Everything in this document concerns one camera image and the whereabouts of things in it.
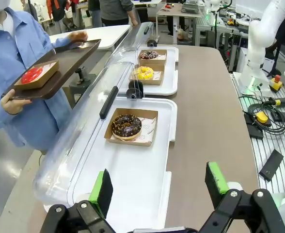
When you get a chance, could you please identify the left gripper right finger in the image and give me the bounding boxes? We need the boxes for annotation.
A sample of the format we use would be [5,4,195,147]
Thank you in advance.
[198,161,285,233]

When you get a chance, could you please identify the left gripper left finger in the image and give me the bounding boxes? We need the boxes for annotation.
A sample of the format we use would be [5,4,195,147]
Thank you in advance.
[39,168,116,233]

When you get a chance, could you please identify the yellow glazed donut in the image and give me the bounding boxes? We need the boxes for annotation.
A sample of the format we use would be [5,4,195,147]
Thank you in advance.
[133,66,155,81]

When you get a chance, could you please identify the dark brown serving tray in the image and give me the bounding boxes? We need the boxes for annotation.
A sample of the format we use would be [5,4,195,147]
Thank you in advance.
[1,38,102,100]

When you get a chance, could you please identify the red glazed donut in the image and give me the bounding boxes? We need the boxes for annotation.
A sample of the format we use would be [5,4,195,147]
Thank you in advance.
[20,67,44,84]

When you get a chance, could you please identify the person's left forearm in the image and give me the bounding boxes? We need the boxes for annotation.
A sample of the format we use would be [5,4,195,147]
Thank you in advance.
[49,36,72,50]

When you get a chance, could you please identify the chocolate donut with nuts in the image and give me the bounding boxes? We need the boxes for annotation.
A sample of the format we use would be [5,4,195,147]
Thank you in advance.
[111,114,143,141]

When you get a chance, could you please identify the chocolate donut in box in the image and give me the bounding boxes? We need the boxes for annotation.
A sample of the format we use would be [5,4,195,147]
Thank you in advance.
[104,108,158,148]

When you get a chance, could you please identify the chocolate donut with sprinkles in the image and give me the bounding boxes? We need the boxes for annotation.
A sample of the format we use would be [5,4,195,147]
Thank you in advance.
[139,50,159,60]

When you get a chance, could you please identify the person in blue shirt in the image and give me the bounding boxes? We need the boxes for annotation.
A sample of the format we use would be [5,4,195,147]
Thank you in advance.
[0,0,90,151]

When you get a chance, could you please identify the person in dark grey sweater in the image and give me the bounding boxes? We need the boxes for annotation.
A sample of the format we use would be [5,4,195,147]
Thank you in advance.
[100,0,139,27]

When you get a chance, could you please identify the person in red black jacket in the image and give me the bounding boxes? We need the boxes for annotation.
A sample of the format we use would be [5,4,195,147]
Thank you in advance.
[45,0,68,32]

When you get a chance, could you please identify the person's right hand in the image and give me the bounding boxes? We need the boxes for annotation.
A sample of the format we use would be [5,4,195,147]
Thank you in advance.
[0,96,33,116]

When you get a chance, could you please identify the person's left hand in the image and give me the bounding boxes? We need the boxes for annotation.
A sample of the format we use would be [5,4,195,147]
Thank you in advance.
[66,30,89,44]

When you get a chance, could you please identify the white display tray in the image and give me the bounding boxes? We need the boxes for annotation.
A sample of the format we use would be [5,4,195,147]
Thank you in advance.
[117,46,179,96]
[43,98,178,233]

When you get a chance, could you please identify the clear display lid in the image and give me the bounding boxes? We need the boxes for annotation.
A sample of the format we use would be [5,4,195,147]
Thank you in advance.
[103,21,160,71]
[32,61,136,207]

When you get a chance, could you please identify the black flat device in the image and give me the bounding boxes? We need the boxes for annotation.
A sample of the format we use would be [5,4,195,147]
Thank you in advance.
[258,149,285,182]

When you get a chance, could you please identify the yellow pendant device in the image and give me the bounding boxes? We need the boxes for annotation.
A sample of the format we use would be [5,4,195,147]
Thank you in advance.
[255,111,269,124]

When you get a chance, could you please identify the black plastic stool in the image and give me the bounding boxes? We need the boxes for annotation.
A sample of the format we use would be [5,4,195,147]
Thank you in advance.
[68,67,97,109]

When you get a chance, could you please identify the yellow emergency stop box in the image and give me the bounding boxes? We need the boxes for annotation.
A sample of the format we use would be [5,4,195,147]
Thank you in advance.
[269,75,283,92]

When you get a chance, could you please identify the large white table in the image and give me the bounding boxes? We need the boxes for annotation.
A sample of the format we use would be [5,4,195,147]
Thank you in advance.
[47,24,131,51]

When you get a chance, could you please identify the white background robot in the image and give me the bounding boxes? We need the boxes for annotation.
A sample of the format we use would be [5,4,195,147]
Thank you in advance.
[203,0,233,25]

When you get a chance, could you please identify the white standing desk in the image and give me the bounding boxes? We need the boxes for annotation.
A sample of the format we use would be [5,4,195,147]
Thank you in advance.
[157,2,204,45]

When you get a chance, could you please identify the black cable coil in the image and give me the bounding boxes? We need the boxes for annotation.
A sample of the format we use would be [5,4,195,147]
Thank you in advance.
[239,96,285,134]

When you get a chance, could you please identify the black yellow enabling handle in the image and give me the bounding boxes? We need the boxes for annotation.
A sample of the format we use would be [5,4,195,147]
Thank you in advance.
[269,96,285,107]

